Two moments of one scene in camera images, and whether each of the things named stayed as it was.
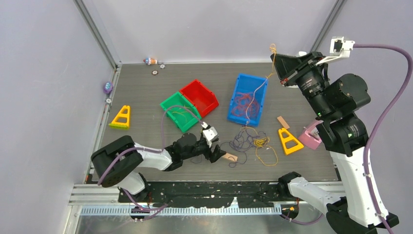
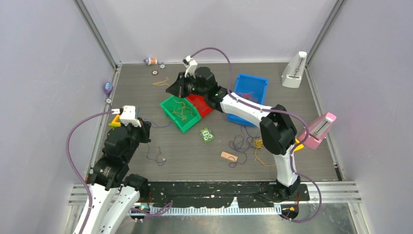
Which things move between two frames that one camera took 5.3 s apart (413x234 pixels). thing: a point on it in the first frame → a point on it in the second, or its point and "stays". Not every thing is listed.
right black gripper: (288, 67) → (178, 87)
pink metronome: (311, 137) stays
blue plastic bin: (242, 95) stays
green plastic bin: (181, 117) stays
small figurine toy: (149, 61) stays
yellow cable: (272, 47) → (181, 111)
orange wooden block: (230, 157) stays
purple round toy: (108, 87) stays
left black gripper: (213, 156) → (145, 129)
